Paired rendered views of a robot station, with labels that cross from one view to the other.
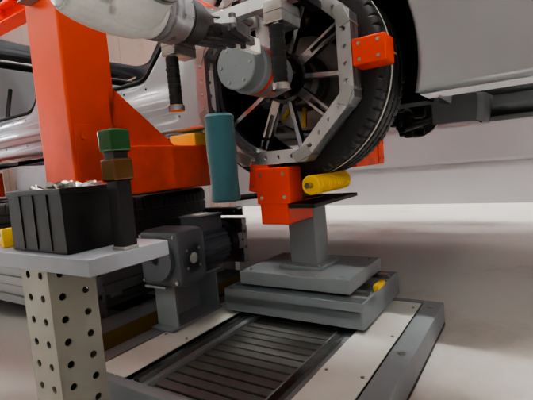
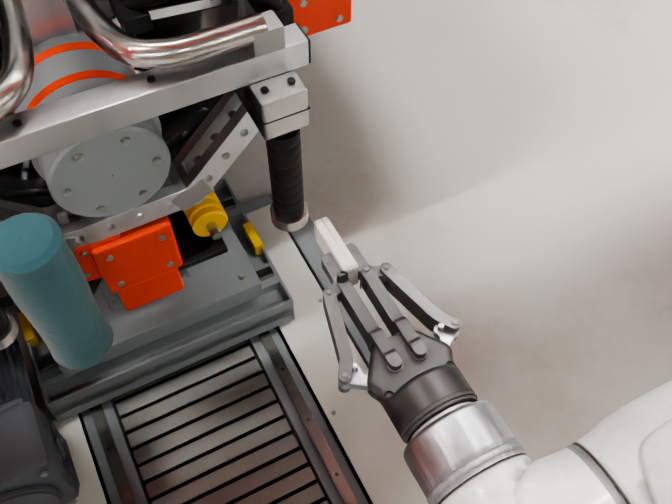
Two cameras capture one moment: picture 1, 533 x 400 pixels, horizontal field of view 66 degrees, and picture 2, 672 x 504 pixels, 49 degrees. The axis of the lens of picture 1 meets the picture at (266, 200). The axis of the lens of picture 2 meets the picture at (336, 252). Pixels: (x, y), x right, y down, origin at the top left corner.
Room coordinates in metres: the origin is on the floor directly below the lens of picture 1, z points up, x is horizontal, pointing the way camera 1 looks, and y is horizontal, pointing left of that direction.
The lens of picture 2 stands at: (0.66, 0.38, 1.43)
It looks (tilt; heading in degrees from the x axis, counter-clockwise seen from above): 55 degrees down; 300
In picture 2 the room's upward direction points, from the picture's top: straight up
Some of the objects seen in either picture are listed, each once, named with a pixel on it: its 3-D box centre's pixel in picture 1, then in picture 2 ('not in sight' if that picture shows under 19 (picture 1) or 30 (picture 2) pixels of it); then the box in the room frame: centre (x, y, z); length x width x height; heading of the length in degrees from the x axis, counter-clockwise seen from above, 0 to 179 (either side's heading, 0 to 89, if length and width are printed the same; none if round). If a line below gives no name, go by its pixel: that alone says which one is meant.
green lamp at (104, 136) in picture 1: (113, 140); not in sight; (0.72, 0.26, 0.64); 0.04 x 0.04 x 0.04; 57
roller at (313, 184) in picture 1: (327, 182); (183, 172); (1.28, -0.20, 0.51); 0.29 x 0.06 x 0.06; 147
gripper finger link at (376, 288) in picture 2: (226, 32); (391, 316); (0.79, 0.05, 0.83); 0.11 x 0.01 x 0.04; 145
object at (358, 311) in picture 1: (312, 290); (148, 290); (1.40, -0.14, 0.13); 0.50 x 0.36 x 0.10; 57
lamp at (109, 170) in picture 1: (116, 169); not in sight; (0.72, 0.26, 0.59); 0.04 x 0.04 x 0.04; 57
